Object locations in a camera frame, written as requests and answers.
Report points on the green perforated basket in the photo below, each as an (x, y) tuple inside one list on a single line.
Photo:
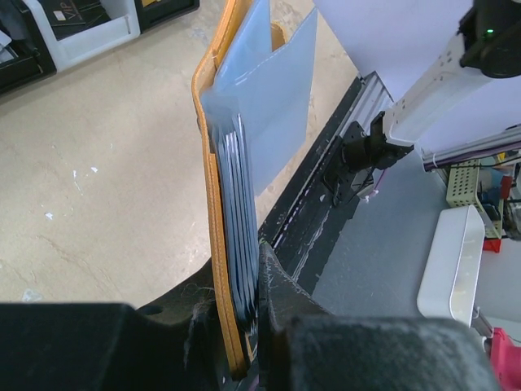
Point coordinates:
[(471, 185)]

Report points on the yellow leather card holder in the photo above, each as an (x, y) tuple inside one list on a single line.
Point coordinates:
[(251, 92)]

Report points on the pink tool holder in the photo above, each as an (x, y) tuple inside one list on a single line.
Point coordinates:
[(505, 360)]

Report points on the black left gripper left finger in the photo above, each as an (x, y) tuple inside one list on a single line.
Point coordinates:
[(172, 343)]

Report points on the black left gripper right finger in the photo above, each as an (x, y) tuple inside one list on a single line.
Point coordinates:
[(302, 346)]

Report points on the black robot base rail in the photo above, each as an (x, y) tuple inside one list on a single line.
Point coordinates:
[(306, 221)]

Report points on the black item in box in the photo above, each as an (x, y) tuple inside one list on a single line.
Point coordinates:
[(94, 19)]

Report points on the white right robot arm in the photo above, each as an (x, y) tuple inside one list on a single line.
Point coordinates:
[(485, 47)]

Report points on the black three-compartment organizer box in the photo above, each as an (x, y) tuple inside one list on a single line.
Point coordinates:
[(30, 52)]

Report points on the white plastic tray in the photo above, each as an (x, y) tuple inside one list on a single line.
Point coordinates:
[(451, 274)]

